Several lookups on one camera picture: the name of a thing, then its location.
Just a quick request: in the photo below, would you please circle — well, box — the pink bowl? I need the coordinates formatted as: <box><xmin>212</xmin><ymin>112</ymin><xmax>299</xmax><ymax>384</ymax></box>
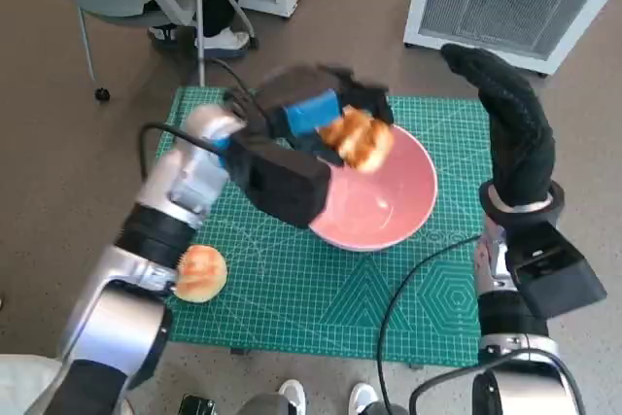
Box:
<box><xmin>308</xmin><ymin>123</ymin><xmax>439</xmax><ymax>254</ymax></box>

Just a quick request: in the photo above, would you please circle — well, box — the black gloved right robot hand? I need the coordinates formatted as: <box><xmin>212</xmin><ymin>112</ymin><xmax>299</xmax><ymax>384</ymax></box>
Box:
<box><xmin>440</xmin><ymin>43</ymin><xmax>557</xmax><ymax>207</ymax></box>

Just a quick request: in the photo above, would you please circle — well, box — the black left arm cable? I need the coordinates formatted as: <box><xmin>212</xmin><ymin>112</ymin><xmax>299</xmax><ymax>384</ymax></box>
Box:
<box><xmin>139</xmin><ymin>121</ymin><xmax>225</xmax><ymax>178</ymax></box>
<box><xmin>208</xmin><ymin>58</ymin><xmax>259</xmax><ymax>101</ymax></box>

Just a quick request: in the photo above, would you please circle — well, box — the black glossy device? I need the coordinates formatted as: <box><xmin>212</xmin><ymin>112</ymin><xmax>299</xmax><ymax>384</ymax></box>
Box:
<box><xmin>178</xmin><ymin>393</ymin><xmax>218</xmax><ymax>415</ymax></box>

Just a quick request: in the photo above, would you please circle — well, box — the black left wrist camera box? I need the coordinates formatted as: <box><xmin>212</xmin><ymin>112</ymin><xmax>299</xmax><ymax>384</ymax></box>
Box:
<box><xmin>227</xmin><ymin>135</ymin><xmax>331</xmax><ymax>230</ymax></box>

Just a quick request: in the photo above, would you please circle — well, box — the orange braided toy bread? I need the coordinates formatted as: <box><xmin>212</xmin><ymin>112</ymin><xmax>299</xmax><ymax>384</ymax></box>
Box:
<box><xmin>318</xmin><ymin>106</ymin><xmax>396</xmax><ymax>174</ymax></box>

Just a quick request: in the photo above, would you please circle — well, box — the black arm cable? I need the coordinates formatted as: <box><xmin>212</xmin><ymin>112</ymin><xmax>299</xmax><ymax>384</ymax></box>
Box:
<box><xmin>139</xmin><ymin>121</ymin><xmax>225</xmax><ymax>178</ymax></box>
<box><xmin>376</xmin><ymin>233</ymin><xmax>481</xmax><ymax>409</ymax></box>
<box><xmin>208</xmin><ymin>58</ymin><xmax>259</xmax><ymax>101</ymax></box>
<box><xmin>407</xmin><ymin>354</ymin><xmax>584</xmax><ymax>415</ymax></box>

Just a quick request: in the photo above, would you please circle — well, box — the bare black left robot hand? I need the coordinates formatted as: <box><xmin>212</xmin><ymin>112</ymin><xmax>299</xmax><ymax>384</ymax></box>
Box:
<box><xmin>255</xmin><ymin>63</ymin><xmax>395</xmax><ymax>168</ymax></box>

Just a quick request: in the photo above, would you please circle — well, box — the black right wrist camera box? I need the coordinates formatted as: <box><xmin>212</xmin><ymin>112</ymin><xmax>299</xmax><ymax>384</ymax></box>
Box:
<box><xmin>504</xmin><ymin>220</ymin><xmax>608</xmax><ymax>322</ymax></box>

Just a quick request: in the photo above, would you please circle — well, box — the round toy bread bun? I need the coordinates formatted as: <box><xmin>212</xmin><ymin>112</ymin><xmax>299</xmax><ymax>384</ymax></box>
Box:
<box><xmin>174</xmin><ymin>245</ymin><xmax>228</xmax><ymax>304</ymax></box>

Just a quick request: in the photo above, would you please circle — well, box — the large white grille appliance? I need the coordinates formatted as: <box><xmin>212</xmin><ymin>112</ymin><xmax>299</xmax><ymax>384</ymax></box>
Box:
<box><xmin>402</xmin><ymin>0</ymin><xmax>622</xmax><ymax>77</ymax></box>

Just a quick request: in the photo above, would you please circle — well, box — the pale grey fabric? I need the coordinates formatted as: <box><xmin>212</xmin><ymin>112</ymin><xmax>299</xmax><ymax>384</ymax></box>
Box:
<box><xmin>0</xmin><ymin>354</ymin><xmax>64</xmax><ymax>415</ymax></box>

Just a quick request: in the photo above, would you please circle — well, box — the white shoe tip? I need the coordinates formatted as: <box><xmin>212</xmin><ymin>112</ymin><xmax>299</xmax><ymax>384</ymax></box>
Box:
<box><xmin>349</xmin><ymin>382</ymin><xmax>379</xmax><ymax>415</ymax></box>
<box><xmin>278</xmin><ymin>378</ymin><xmax>307</xmax><ymax>415</ymax></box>

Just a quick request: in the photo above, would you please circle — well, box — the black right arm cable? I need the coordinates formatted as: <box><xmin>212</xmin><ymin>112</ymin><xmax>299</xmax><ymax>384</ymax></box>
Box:
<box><xmin>376</xmin><ymin>233</ymin><xmax>481</xmax><ymax>409</ymax></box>
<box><xmin>407</xmin><ymin>354</ymin><xmax>584</xmax><ymax>415</ymax></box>

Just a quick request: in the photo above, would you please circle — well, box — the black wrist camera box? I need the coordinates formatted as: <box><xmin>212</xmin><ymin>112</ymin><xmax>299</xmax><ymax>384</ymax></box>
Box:
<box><xmin>227</xmin><ymin>135</ymin><xmax>331</xmax><ymax>230</ymax></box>
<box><xmin>504</xmin><ymin>220</ymin><xmax>608</xmax><ymax>322</ymax></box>

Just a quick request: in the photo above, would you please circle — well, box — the green cutting mat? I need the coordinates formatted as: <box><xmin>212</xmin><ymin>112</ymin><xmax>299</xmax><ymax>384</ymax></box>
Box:
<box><xmin>162</xmin><ymin>86</ymin><xmax>492</xmax><ymax>366</ymax></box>

